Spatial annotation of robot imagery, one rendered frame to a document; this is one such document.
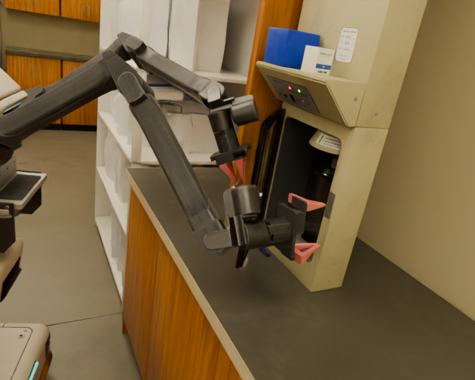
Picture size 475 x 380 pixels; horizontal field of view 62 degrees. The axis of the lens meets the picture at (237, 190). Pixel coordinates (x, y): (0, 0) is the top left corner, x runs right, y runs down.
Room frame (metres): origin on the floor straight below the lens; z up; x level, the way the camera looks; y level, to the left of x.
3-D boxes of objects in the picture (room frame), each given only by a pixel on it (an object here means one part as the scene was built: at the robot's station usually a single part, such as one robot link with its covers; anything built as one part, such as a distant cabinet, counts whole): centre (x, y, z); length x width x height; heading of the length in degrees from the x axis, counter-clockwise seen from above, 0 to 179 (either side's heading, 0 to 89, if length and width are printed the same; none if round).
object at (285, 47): (1.12, -0.08, 1.56); 0.10 x 0.10 x 0.09; 30
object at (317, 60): (1.01, -0.14, 1.54); 0.05 x 0.05 x 0.06; 34
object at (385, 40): (1.14, -0.28, 1.33); 0.32 x 0.25 x 0.77; 30
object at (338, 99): (1.05, -0.12, 1.46); 0.32 x 0.12 x 0.10; 30
